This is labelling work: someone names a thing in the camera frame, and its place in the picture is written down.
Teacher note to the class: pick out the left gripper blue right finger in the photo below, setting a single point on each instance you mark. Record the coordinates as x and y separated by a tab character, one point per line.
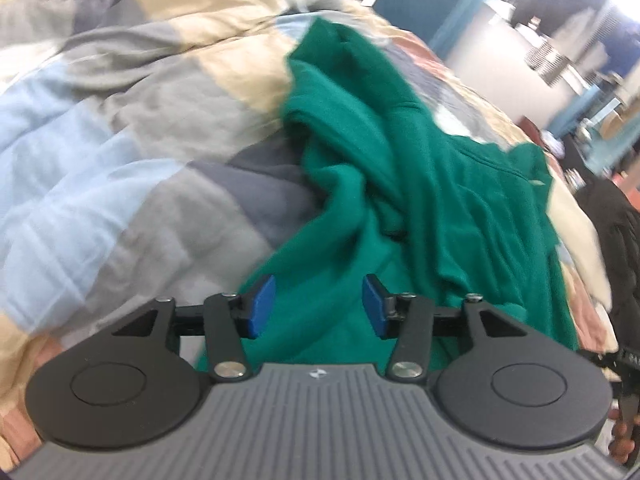
406	318

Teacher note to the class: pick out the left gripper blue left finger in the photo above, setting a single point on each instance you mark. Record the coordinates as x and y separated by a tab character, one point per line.
228	319

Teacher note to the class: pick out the green hoodie with white drawstrings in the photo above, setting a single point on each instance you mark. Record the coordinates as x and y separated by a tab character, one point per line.
358	177

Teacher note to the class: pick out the person's right hand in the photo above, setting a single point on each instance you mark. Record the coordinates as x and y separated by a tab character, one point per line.
620	447

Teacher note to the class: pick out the black puffer jacket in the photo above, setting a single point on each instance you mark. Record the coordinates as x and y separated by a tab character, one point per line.
617	225

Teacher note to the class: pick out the patchwork pastel quilt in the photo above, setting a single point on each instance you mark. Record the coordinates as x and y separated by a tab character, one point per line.
104	110

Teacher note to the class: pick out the dark red side table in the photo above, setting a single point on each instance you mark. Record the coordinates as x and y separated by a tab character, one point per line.
542	138

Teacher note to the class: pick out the hanging striped garment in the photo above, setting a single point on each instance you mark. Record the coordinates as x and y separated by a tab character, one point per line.
547	62

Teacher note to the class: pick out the blue curtain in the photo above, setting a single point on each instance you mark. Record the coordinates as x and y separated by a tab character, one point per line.
475	0

